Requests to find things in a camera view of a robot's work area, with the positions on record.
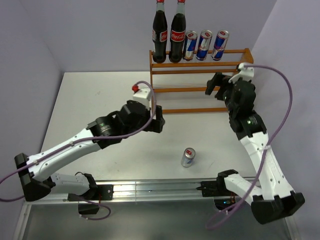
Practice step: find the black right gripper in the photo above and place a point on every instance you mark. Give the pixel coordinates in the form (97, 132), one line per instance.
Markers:
(218, 79)

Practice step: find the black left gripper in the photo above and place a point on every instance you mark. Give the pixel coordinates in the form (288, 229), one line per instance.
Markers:
(157, 125)

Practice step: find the silver blue can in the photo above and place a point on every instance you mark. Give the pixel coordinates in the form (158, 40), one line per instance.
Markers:
(188, 157)
(220, 44)
(189, 45)
(204, 42)

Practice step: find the cola glass bottle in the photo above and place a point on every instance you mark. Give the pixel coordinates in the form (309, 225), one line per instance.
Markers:
(177, 33)
(159, 33)

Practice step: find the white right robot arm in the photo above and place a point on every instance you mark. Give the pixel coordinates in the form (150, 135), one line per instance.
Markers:
(270, 195)

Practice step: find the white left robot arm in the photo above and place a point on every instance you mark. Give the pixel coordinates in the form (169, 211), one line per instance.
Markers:
(39, 175)

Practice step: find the orange wooden shelf rack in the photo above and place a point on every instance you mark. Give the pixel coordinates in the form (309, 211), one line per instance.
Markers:
(180, 87)

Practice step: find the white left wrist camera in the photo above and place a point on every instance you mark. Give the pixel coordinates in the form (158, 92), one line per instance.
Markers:
(142, 95)

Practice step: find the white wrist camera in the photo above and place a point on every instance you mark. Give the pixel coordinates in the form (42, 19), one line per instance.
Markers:
(245, 72)
(142, 95)

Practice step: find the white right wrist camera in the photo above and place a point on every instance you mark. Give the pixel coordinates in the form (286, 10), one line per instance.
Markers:
(245, 72)

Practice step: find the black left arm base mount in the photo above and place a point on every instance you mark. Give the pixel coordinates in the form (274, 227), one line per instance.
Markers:
(90, 204)

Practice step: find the aluminium front rail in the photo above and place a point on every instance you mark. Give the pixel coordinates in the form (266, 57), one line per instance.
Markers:
(134, 190)

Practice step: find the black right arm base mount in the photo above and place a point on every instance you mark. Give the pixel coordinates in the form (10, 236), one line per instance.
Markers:
(222, 197)

